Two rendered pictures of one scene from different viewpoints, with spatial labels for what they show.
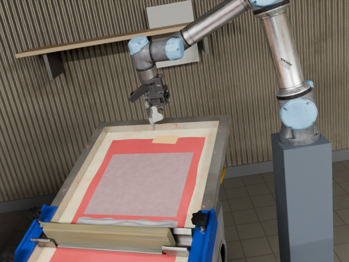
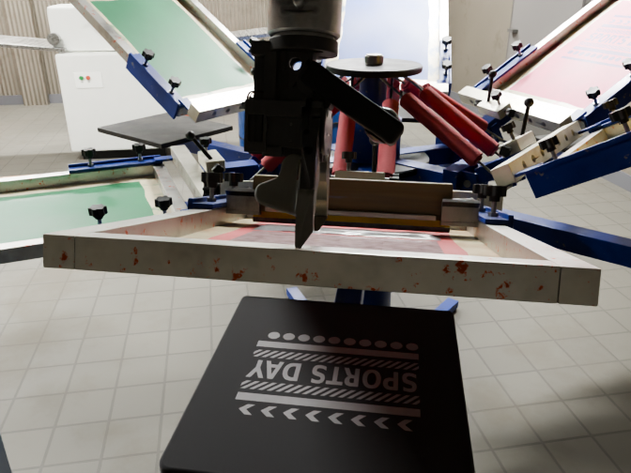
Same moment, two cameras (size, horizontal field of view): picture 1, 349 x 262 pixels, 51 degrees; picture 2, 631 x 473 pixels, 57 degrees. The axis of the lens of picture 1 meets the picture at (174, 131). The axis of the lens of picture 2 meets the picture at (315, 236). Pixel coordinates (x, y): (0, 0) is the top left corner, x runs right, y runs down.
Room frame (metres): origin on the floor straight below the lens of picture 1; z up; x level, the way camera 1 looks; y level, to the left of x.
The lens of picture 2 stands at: (2.02, -0.05, 1.59)
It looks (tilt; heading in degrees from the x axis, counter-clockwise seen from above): 24 degrees down; 168
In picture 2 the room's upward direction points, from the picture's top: straight up
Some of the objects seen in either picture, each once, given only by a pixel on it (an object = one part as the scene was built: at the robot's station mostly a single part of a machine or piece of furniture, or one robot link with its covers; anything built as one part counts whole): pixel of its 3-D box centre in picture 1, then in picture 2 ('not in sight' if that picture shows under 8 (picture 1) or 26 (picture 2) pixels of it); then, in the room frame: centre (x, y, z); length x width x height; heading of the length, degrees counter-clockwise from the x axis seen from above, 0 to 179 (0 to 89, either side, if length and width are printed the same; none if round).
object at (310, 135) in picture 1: (298, 126); not in sight; (1.33, -0.48, 1.25); 0.15 x 0.15 x 0.10
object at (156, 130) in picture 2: not in sight; (234, 151); (-0.34, 0.10, 0.91); 1.34 x 0.41 x 0.08; 40
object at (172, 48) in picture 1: (168, 49); not in sight; (1.37, -0.03, 1.62); 0.11 x 0.11 x 0.08; 71
